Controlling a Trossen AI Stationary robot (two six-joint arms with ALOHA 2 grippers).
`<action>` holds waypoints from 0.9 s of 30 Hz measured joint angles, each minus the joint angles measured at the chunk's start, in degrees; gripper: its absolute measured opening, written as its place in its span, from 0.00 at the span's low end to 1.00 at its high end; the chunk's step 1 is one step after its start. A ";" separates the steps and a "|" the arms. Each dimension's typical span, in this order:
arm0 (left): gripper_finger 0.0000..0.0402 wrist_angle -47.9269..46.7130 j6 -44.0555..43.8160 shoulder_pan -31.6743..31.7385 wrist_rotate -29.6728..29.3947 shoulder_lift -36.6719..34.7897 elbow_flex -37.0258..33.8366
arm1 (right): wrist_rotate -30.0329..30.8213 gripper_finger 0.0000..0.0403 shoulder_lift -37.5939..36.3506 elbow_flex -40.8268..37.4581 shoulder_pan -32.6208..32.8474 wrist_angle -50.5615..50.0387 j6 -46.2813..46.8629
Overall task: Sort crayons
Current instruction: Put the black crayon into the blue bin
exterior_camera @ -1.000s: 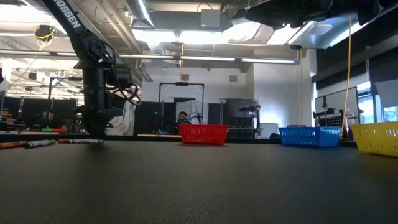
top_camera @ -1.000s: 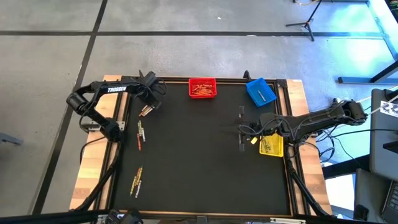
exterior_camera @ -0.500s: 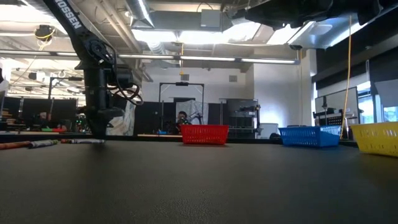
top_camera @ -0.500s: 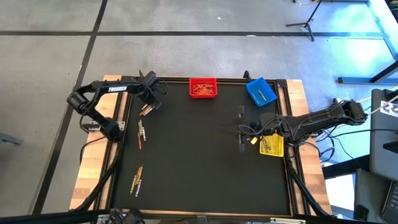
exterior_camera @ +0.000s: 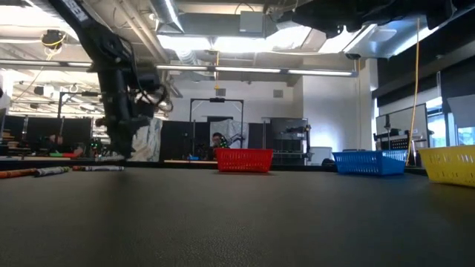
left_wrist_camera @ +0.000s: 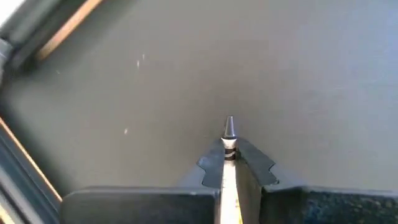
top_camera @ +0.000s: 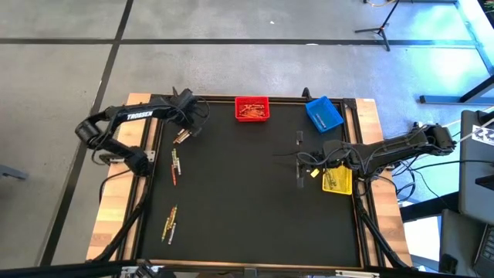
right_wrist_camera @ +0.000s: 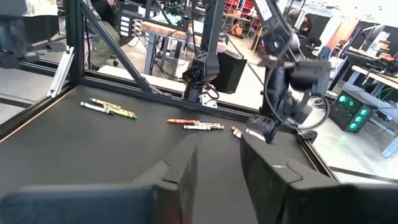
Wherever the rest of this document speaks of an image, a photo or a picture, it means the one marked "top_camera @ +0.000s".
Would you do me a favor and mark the black table mat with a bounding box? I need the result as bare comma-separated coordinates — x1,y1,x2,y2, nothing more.
137,98,364,267

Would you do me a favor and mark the red plastic basket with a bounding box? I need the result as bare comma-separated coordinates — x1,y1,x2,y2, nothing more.
235,96,271,123

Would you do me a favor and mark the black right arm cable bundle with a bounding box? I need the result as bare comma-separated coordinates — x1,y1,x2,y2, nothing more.
354,192,412,270

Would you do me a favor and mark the yellow plastic basket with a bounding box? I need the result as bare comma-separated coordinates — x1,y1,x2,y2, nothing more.
321,164,354,196

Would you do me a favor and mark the white floor cable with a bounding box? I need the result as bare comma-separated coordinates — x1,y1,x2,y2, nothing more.
449,107,494,128

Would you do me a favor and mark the black white marker tag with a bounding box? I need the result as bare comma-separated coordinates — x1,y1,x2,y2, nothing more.
470,124,494,147

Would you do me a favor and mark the dark laptop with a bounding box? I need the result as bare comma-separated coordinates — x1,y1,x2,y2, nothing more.
472,225,494,277

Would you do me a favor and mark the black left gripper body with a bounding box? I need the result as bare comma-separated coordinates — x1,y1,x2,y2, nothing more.
171,88,200,129

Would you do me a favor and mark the black tripod stand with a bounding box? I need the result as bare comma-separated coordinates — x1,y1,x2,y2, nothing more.
354,0,402,53

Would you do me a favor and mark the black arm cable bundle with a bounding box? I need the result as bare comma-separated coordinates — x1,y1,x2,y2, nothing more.
354,192,412,270
91,180,152,263

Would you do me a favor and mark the blue metal frame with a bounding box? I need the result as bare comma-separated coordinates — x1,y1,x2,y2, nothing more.
418,0,494,106

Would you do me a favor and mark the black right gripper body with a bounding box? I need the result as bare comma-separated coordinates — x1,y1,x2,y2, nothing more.
295,131,330,189

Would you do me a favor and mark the black left arm cable bundle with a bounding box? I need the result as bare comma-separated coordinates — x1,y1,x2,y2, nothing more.
91,180,152,263

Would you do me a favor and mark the low grey cabinet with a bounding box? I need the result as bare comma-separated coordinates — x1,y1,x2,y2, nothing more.
438,208,484,273

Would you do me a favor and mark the black table frame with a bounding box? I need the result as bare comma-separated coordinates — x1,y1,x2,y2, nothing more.
115,93,387,271

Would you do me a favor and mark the blue plastic basket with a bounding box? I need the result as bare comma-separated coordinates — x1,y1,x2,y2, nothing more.
304,95,345,134

